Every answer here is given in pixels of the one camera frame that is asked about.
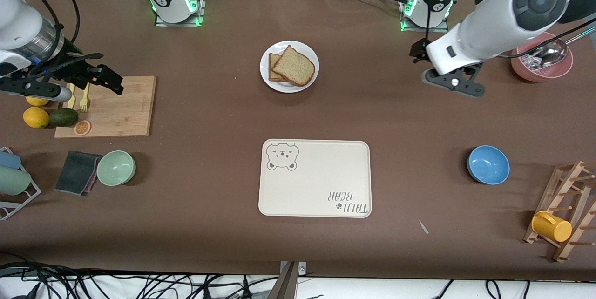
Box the plain brown bread slice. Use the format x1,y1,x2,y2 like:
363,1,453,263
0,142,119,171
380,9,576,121
271,45,316,87

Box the white round plate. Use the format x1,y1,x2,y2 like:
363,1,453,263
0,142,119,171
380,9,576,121
259,41,320,94

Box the wooden cutting board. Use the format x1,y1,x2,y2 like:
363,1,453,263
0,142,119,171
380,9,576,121
54,75,157,139

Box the dark green avocado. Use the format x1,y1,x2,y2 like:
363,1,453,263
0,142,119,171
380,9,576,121
48,108,79,128

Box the pale green bowl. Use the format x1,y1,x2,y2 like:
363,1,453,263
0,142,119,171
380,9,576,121
96,150,137,186

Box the dark grey sponge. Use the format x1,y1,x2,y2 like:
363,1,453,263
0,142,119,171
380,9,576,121
54,151,102,196

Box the clear ice pieces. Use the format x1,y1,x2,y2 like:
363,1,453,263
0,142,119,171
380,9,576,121
521,52,543,69

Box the light blue cup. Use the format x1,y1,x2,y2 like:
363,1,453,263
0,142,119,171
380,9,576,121
0,151,22,170

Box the pink bowl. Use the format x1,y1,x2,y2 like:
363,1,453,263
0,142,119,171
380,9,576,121
511,32,574,82

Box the pale green cup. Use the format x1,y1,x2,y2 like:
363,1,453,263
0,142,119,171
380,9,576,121
0,167,32,196

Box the metal scoop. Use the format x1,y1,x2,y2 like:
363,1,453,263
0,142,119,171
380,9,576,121
531,27,596,69

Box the blue bowl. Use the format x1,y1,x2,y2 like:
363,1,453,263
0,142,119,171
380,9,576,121
467,145,510,185

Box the bread slice under egg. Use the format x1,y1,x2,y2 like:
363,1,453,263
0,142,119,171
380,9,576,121
269,53,289,82

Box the cream bear print tray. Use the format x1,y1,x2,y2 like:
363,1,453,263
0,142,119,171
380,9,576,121
258,139,373,218

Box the yellow mug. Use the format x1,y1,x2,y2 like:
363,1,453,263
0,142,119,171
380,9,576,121
531,211,573,243

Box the wooden mug rack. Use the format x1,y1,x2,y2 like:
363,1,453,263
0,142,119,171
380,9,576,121
523,160,596,263

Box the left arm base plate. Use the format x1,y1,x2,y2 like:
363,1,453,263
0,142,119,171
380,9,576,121
400,0,450,33

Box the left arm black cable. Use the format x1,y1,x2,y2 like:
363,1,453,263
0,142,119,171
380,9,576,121
425,0,436,43

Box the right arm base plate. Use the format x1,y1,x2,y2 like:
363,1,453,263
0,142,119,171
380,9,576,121
154,0,208,27

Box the white wire rack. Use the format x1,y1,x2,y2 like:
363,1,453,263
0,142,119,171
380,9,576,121
0,146,41,221

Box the tangled black floor cables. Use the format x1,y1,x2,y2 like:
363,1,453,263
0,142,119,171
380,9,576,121
0,252,280,299

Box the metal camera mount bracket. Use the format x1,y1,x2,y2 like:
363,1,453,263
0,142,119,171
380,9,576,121
265,261,307,299

